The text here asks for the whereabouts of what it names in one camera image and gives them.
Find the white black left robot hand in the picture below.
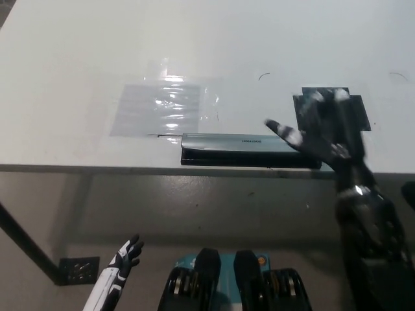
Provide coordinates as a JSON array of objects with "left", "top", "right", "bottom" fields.
[{"left": 83, "top": 234, "right": 145, "bottom": 311}]

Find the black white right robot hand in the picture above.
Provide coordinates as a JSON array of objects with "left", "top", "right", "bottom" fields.
[{"left": 265, "top": 87, "right": 379, "bottom": 199}]

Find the black robot torso teal top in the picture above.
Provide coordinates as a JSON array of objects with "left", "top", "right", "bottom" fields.
[{"left": 158, "top": 248, "right": 314, "bottom": 311}]

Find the black floor plate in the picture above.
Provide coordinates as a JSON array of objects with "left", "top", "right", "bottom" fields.
[{"left": 59, "top": 256, "right": 101, "bottom": 286}]

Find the black tape patch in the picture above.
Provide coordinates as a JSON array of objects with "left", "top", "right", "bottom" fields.
[{"left": 292, "top": 86, "right": 372, "bottom": 132}]

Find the black table leg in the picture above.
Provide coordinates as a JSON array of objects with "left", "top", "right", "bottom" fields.
[{"left": 0, "top": 201, "right": 65, "bottom": 286}]

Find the clear plastic sheet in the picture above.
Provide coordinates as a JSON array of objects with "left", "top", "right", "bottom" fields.
[{"left": 109, "top": 60, "right": 226, "bottom": 137}]

